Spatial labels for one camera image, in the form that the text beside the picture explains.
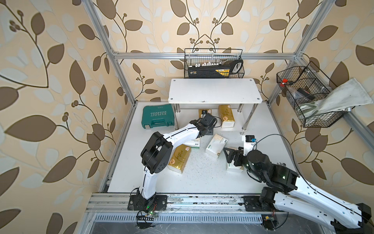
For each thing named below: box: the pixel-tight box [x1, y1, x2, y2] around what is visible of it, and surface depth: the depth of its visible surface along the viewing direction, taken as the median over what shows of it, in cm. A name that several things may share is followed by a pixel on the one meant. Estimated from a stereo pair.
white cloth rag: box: [299, 77, 374, 117], surface depth 62 cm
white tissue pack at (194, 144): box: [182, 136, 201, 149], surface depth 93 cm
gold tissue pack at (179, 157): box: [167, 143, 192, 175], surface depth 85 cm
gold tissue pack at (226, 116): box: [218, 104, 236, 129], surface depth 98 cm
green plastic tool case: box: [141, 103, 175, 129], surface depth 107 cm
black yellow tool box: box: [187, 59, 244, 79], surface depth 84 cm
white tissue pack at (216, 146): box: [205, 133, 228, 159], surface depth 93 cm
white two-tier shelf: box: [168, 78, 263, 131], surface depth 82 cm
